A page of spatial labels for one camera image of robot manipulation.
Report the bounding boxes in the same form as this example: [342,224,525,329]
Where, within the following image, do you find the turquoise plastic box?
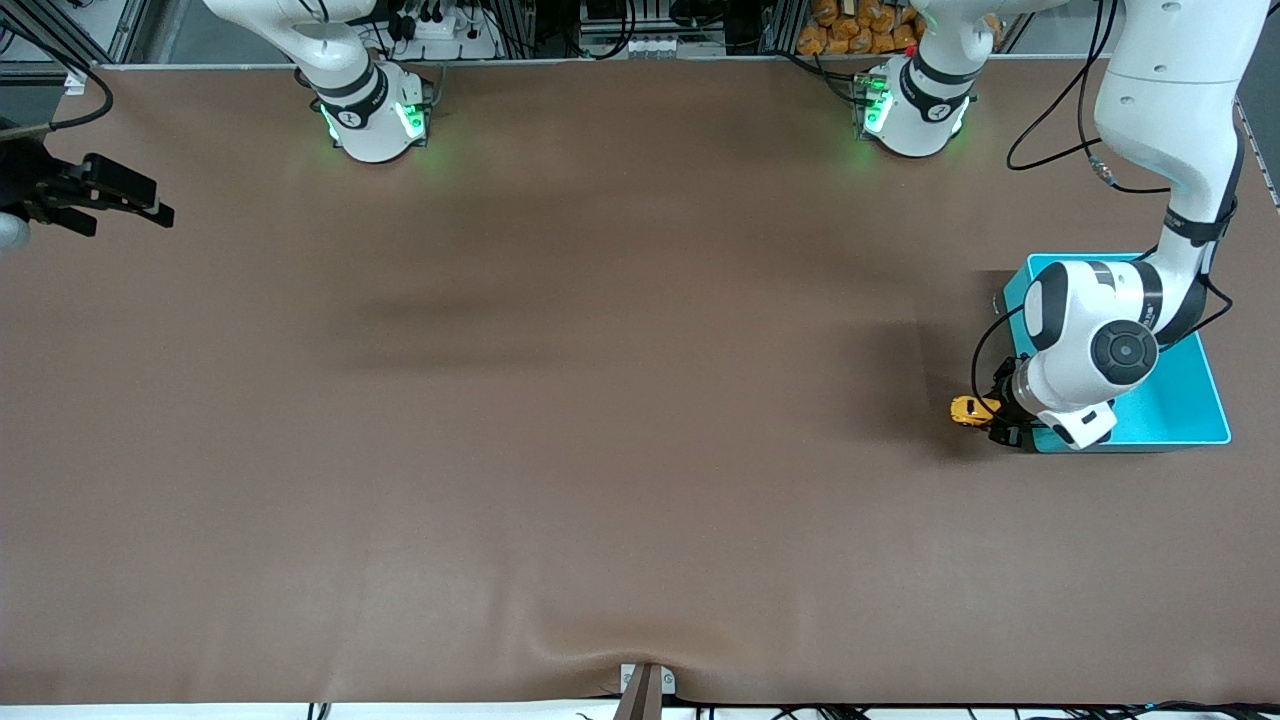
[995,252,1233,454]

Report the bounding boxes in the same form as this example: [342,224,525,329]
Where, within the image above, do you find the brown table mat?
[0,55,1280,706]

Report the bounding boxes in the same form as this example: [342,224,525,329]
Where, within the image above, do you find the white power strip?
[395,8,501,59]

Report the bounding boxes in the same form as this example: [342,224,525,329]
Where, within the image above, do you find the orange packaged snacks pile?
[795,0,926,56]

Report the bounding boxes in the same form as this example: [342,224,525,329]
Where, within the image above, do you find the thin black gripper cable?
[970,300,1031,401]

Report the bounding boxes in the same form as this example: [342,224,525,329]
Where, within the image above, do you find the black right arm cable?
[0,0,113,136]

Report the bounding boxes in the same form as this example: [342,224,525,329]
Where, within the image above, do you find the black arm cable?
[0,0,113,136]
[1005,0,1171,196]

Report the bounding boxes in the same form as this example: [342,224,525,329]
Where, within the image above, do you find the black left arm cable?
[1005,0,1171,196]

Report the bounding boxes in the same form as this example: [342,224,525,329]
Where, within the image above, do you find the grey bracket with brown bar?
[618,662,678,720]

